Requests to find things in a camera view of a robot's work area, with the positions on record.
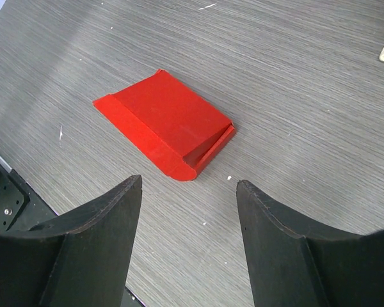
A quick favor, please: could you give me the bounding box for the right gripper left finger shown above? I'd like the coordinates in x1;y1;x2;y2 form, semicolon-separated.
0;175;142;306

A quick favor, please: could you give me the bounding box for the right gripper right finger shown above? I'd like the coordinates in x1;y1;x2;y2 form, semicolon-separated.
236;180;384;306

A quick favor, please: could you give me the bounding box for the red cardboard paper box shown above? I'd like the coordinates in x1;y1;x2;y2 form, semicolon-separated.
93;69;236;182

